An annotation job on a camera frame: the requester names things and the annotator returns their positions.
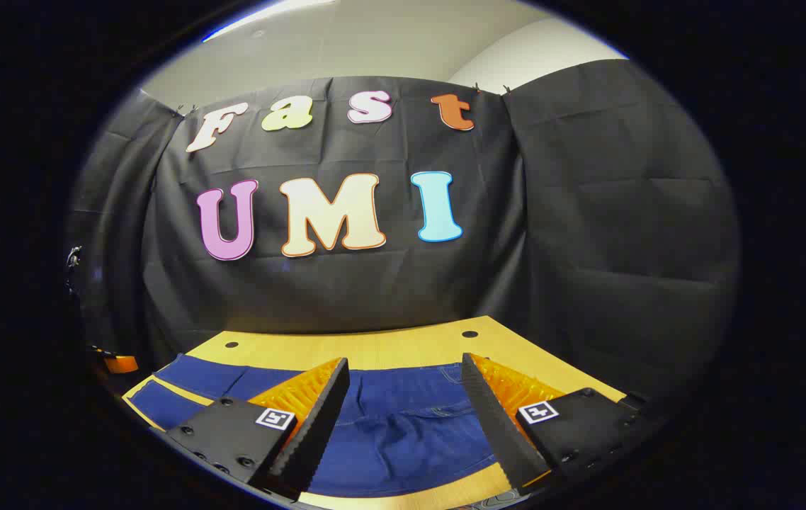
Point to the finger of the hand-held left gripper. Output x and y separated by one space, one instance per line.
121 365

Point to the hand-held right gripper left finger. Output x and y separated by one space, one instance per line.
318 432

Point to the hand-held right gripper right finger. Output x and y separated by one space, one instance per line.
498 425

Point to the blue denim jeans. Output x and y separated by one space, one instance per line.
403 425

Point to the black backdrop cloth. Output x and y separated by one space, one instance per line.
375 297

